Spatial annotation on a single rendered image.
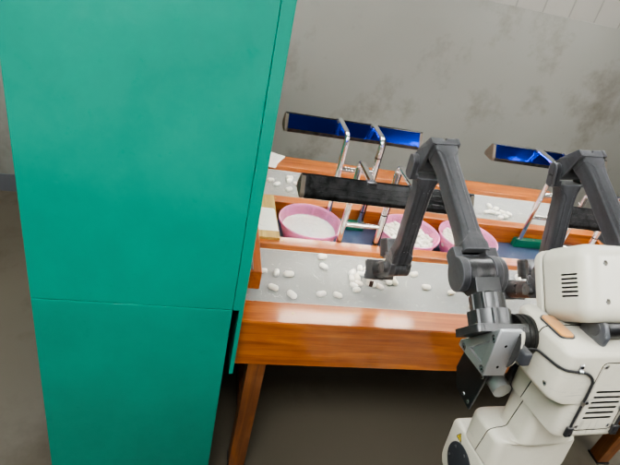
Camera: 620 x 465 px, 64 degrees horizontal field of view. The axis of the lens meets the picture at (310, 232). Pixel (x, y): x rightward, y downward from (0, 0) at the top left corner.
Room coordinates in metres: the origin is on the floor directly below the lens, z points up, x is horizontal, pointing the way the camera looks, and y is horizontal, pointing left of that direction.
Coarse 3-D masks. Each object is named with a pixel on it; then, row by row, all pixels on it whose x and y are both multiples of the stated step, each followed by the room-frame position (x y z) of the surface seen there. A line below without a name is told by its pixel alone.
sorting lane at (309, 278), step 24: (264, 264) 1.42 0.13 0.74; (288, 264) 1.46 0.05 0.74; (312, 264) 1.49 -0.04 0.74; (336, 264) 1.53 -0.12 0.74; (360, 264) 1.57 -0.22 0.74; (432, 264) 1.69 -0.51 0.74; (264, 288) 1.29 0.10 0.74; (288, 288) 1.32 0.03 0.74; (312, 288) 1.35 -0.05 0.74; (336, 288) 1.39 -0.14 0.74; (384, 288) 1.45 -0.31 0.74; (408, 288) 1.49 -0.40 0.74; (432, 288) 1.53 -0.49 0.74; (456, 312) 1.42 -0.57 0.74
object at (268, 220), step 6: (264, 210) 1.72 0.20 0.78; (270, 210) 1.74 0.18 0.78; (264, 216) 1.68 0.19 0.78; (270, 216) 1.69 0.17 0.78; (258, 222) 1.63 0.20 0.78; (264, 222) 1.64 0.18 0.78; (270, 222) 1.65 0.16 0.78; (276, 222) 1.66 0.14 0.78; (258, 228) 1.59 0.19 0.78; (264, 228) 1.60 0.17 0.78; (270, 228) 1.61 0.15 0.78; (276, 228) 1.62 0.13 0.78
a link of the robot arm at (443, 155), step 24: (432, 144) 1.19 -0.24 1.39; (456, 144) 1.20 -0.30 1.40; (432, 168) 1.23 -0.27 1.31; (456, 168) 1.13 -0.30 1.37; (456, 192) 1.06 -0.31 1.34; (456, 216) 1.01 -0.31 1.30; (456, 240) 0.97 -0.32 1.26; (480, 240) 0.95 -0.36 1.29; (456, 264) 0.89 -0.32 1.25; (504, 264) 0.90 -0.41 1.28; (456, 288) 0.87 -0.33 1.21; (504, 288) 0.87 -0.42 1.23
